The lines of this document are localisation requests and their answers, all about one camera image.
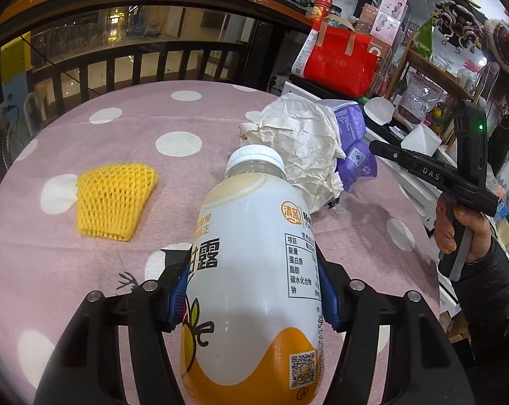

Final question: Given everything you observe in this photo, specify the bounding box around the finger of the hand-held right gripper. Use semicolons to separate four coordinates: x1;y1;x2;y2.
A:
368;140;420;173

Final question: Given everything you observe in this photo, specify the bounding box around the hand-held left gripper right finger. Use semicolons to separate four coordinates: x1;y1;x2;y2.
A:
314;242;475;405

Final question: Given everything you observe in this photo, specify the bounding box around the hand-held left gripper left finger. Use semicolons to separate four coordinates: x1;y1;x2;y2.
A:
33;250;194;405

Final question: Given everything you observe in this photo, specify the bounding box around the white and yellow drink bottle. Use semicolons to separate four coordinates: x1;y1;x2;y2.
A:
181;144;329;405

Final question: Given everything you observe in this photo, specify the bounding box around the person's right forearm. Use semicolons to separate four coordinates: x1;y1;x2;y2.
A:
457;236;509;366

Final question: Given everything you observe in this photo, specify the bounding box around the person's right hand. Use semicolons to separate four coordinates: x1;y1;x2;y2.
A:
433;196;493;264

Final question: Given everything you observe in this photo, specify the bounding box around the purple plastic packet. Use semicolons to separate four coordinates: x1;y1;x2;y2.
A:
330;99;379;190

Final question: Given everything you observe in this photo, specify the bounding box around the folded white napkin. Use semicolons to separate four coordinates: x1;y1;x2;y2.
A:
401;126;443;155

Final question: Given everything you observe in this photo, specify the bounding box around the white paper bowl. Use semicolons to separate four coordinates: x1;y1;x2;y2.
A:
363;97;394;125

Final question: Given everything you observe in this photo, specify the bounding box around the large crumpled white paper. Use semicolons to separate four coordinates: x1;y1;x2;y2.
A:
239;93;346;214

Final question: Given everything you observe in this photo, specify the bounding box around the wooden shelf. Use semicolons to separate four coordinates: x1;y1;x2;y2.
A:
385;46;477;144

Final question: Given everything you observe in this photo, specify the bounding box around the red insulated bag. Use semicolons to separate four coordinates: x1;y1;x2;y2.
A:
303;19;375;98

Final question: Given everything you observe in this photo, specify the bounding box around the yellow foam fruit net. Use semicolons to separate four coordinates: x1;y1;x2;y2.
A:
75;164;159;242

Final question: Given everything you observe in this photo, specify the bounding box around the red fur-trimmed hat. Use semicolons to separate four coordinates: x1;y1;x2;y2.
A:
484;19;509;77

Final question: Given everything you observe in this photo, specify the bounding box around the green packet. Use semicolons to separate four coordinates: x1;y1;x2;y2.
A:
415;19;434;57

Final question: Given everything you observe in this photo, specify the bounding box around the pink printed box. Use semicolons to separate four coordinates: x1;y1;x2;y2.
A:
370;10;394;36
381;0;409;22

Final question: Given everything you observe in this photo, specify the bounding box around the ornate dark headpiece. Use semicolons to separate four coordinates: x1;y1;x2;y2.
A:
435;0;486;47

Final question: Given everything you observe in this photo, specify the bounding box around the red tin can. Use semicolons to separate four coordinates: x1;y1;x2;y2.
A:
313;0;334;24

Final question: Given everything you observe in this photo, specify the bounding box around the pink polka dot tablecloth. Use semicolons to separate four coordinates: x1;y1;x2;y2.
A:
0;80;441;405

